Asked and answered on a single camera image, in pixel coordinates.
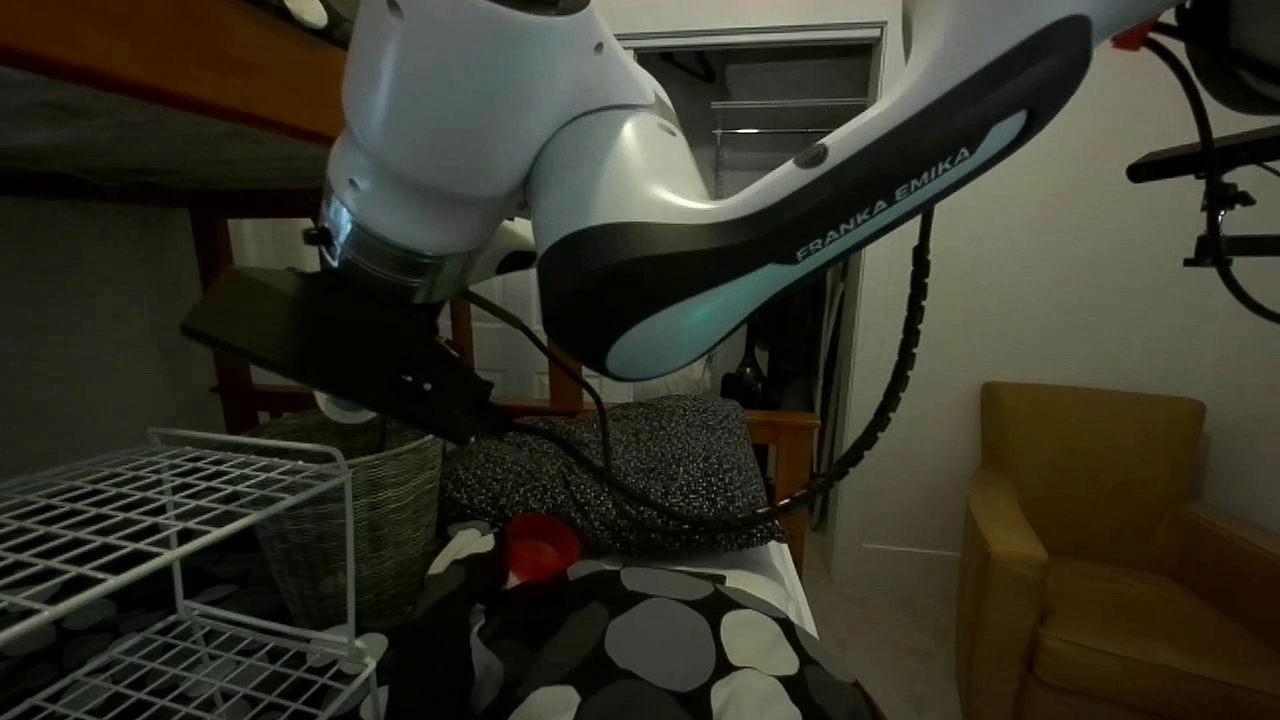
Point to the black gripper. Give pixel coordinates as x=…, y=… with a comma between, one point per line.
x=349, y=342

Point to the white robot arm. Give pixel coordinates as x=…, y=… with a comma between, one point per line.
x=983, y=82

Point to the woven grey basket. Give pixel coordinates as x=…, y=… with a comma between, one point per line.
x=357, y=552

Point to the red object on bed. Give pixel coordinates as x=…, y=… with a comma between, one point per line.
x=537, y=547

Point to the black white speckled pillow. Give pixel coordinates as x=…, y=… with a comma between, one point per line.
x=665, y=479

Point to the black duvet with grey dots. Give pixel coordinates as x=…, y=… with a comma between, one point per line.
x=607, y=641

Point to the white bed sheet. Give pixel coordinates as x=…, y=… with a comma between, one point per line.
x=769, y=572

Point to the mustard yellow armchair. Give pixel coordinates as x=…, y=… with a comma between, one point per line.
x=1095, y=583

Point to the white wire shelf rack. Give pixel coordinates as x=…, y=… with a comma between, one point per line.
x=89, y=529

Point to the wooden bed frame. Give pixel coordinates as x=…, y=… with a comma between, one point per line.
x=161, y=94

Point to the black camera stand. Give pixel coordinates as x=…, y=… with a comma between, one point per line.
x=1222, y=51

